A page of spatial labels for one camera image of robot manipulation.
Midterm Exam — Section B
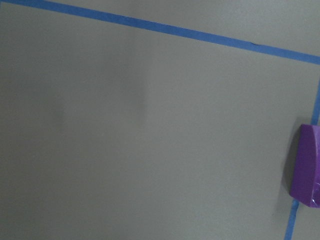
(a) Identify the purple trapezoid block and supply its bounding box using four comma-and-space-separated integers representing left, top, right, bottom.
289, 124, 320, 208

